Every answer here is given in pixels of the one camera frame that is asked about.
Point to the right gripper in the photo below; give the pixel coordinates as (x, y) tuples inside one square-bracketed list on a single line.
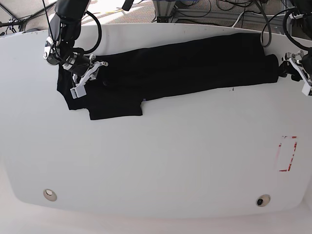
[(81, 67)]

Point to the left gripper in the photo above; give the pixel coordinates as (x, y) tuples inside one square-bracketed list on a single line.
[(302, 63)]

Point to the black printed T-shirt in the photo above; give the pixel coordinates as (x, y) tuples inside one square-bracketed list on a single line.
[(171, 70)]

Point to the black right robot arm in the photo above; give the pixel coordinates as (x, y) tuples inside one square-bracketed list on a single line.
[(63, 30)]

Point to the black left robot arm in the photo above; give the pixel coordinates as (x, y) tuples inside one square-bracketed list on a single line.
[(299, 11)]

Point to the red tape rectangle marking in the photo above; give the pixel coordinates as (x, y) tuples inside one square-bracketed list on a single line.
[(286, 152)]

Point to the left table grommet hole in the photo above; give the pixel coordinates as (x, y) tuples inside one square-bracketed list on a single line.
[(50, 195)]

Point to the table grommet hole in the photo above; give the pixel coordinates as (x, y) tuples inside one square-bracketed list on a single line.
[(263, 200), (50, 195)]

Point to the right table grommet hole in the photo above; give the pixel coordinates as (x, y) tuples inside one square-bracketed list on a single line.
[(263, 200)]

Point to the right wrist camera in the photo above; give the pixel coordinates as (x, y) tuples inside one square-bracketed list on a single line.
[(78, 92)]

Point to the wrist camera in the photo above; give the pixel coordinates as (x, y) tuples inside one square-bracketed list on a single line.
[(307, 90), (78, 92)]

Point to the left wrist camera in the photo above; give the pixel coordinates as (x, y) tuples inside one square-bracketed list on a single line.
[(307, 90)]

